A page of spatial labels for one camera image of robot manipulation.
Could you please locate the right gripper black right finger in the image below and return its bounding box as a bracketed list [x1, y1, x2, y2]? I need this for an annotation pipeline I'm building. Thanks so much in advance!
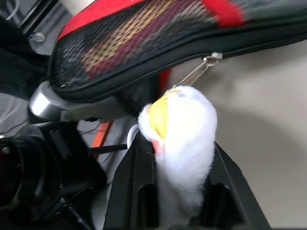
[190, 140, 272, 230]

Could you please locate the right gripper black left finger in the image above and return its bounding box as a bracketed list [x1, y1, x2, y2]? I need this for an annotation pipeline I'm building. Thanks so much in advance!
[103, 131, 160, 230]

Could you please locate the white yellow plush zipper charm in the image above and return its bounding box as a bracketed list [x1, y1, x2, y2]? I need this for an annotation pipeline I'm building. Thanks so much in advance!
[138, 85, 218, 230]

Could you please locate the silver metal zipper pull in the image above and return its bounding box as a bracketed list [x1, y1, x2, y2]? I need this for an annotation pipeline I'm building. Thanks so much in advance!
[172, 52, 224, 87]

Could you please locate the black red mesh paddle case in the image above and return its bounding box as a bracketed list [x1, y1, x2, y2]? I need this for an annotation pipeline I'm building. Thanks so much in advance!
[47, 0, 307, 116]

